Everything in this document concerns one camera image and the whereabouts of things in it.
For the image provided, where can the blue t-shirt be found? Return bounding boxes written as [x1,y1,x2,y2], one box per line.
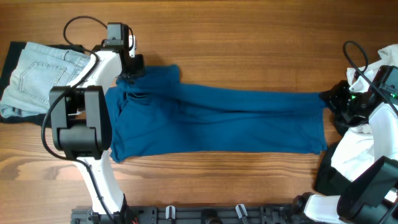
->
[106,65,326,162]

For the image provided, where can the white garment pile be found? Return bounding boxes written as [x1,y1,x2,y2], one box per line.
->
[331,44,397,181]

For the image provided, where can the black folded garment left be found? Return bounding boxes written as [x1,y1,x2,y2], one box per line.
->
[1,42,83,125]

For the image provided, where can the light blue denim jeans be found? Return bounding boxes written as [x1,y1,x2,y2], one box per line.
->
[1,42,90,118]

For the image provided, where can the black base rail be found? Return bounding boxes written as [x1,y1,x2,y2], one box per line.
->
[70,203,343,224]

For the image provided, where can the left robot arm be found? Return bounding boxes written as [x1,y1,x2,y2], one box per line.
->
[44,22,145,223]

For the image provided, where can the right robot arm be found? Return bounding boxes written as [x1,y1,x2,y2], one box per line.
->
[290,65,397,223]

